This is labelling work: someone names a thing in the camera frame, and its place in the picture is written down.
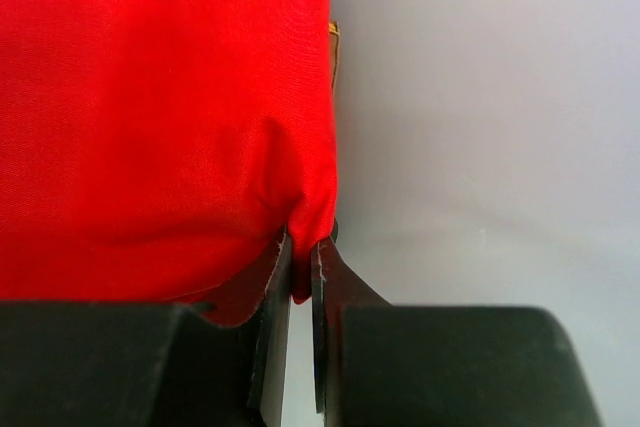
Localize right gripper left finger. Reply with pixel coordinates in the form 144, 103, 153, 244
1, 231, 292, 426

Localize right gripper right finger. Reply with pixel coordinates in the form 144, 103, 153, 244
310, 237, 602, 427

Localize red trousers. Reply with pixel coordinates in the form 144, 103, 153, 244
1, 0, 337, 302

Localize orange camouflage folded trousers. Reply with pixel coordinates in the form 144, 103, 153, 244
328, 20, 340, 94

